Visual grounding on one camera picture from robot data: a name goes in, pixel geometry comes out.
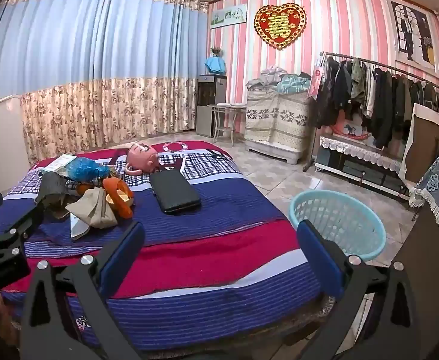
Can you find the low tv cabinet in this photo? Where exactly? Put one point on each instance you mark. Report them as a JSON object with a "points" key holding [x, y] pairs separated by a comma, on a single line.
{"points": [[362, 164]]}

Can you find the grey water dispenser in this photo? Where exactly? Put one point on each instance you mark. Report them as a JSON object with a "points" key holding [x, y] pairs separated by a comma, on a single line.
{"points": [[211, 90]]}

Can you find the brown board with white edge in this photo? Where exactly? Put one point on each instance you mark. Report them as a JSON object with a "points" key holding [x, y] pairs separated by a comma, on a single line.
{"points": [[422, 146]]}

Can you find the pile of folded clothes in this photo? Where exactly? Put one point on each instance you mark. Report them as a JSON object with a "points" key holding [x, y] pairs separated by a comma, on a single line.
{"points": [[281, 81]]}

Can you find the whole orange fruit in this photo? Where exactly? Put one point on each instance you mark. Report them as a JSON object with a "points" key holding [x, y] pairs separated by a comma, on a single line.
{"points": [[83, 187]]}

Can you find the blue cloth covered bottle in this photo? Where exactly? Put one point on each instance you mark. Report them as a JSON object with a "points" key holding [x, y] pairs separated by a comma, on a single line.
{"points": [[215, 65]]}

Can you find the landscape wall poster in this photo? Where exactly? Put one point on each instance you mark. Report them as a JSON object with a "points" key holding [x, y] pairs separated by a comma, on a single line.
{"points": [[229, 16]]}

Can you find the blue plastic bag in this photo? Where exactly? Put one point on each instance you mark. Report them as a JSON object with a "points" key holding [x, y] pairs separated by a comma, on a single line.
{"points": [[84, 169]]}

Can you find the black flat case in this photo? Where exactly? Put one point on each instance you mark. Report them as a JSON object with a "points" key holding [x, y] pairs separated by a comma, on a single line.
{"points": [[173, 192]]}

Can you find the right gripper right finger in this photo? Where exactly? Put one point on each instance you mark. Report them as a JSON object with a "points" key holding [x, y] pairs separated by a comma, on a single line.
{"points": [[390, 330]]}

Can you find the teal tissue box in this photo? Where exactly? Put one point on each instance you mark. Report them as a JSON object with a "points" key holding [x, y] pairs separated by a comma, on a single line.
{"points": [[60, 162]]}

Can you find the framed couple picture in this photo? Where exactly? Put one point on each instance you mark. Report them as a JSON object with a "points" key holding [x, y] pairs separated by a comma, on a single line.
{"points": [[415, 37]]}

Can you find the orange peel piece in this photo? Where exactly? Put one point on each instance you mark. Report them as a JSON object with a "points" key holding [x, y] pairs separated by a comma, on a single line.
{"points": [[119, 196]]}

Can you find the white side cabinet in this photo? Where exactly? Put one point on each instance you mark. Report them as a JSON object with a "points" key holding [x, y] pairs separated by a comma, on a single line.
{"points": [[13, 157]]}

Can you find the patterned cloth covered cabinet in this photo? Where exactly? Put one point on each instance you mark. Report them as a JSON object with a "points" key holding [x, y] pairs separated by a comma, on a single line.
{"points": [[278, 124]]}

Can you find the light blue laundry basket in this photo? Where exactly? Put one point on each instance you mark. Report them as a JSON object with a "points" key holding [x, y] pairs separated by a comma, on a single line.
{"points": [[343, 219]]}

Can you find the striped blue red bedspread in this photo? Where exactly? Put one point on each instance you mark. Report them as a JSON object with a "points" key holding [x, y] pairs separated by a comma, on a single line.
{"points": [[231, 268]]}

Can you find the white paper wrapper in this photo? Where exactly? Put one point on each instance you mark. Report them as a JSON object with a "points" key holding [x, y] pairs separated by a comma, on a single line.
{"points": [[78, 228]]}

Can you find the red heart wall decoration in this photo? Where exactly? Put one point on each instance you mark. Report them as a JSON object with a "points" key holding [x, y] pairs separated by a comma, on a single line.
{"points": [[280, 26]]}

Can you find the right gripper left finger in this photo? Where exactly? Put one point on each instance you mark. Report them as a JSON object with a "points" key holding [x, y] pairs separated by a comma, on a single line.
{"points": [[49, 330]]}

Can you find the clothes rack with garments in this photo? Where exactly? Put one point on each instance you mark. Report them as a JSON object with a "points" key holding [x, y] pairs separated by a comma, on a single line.
{"points": [[361, 105]]}

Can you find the blue and floral curtain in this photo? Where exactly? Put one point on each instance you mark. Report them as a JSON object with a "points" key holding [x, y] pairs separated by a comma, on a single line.
{"points": [[92, 73]]}

